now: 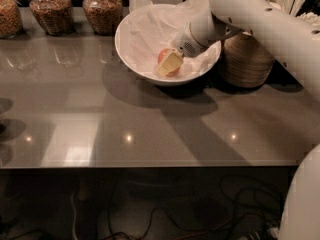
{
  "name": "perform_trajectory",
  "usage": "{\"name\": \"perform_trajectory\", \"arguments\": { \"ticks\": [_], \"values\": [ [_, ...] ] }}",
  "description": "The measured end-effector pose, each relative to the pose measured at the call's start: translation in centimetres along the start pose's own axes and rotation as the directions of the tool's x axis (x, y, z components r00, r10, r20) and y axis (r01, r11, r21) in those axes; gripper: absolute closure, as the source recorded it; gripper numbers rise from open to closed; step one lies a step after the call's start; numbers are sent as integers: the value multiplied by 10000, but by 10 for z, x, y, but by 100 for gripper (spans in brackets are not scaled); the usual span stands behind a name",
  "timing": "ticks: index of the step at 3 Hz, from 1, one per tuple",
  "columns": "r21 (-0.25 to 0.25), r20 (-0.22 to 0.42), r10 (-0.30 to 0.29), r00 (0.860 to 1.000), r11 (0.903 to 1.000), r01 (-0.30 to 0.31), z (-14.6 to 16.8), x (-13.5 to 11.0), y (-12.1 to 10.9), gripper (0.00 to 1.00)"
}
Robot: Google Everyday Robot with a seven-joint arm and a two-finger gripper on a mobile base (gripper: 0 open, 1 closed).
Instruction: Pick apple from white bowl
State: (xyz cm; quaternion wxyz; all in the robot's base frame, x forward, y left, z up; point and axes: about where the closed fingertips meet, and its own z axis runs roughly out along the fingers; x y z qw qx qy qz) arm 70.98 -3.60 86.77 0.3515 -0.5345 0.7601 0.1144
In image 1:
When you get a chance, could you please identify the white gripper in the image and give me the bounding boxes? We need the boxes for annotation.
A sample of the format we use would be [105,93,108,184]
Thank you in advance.
[154,23,210,78]

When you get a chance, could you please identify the glass cereal jar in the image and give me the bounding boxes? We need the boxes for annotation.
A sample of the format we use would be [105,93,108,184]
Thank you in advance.
[29,0,74,36]
[0,0,23,38]
[82,0,123,36]

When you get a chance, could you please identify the white bowl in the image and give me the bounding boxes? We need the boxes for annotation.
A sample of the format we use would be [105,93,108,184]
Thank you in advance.
[114,3,222,87]

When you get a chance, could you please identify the left glass cereal jar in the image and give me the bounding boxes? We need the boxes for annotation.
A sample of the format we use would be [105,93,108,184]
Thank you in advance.
[0,0,23,38]

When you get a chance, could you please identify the tangled black floor cables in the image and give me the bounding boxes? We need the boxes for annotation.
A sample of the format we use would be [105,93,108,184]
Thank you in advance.
[0,173,291,240]

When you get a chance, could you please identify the middle glass cereal jar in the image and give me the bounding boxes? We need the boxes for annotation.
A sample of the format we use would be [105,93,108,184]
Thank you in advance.
[29,0,74,36]

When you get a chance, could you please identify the right glass cereal jar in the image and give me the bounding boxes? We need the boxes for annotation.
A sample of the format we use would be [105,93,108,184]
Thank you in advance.
[82,0,123,36]

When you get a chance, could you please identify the white tissue paper liner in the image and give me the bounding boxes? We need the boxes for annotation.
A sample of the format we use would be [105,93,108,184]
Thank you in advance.
[126,0,219,79]

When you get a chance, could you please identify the red yellow apple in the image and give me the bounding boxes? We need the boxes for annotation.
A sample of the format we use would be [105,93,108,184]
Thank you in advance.
[157,47,181,78]

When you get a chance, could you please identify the front stack of paper bowls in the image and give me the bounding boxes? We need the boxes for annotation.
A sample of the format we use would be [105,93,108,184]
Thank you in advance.
[218,32,275,88]

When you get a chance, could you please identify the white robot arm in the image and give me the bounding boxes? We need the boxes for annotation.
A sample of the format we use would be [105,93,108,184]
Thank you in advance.
[157,0,320,240]

